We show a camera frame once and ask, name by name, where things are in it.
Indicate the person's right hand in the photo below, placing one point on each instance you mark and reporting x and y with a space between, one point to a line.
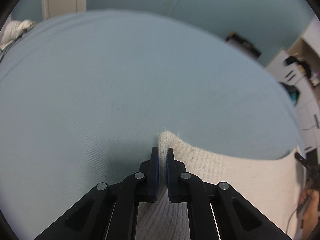
311 207

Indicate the black cloth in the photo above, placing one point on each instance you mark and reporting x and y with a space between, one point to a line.
297 63

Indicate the black and teal bag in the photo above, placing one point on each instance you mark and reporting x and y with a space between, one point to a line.
293 95

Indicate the white base cabinet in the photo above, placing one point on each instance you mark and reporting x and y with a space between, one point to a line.
307 110

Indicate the white puffy duvet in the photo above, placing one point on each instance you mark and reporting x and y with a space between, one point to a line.
15 31

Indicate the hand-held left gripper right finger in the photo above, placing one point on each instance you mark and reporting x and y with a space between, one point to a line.
175 180

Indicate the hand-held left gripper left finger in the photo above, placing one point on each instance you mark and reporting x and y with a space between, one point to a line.
147 180

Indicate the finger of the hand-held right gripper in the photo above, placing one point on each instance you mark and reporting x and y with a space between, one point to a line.
302 160

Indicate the blue and cream knit sweater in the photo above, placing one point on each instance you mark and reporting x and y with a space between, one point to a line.
237 180

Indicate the black and grey box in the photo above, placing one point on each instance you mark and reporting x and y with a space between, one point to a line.
243 45

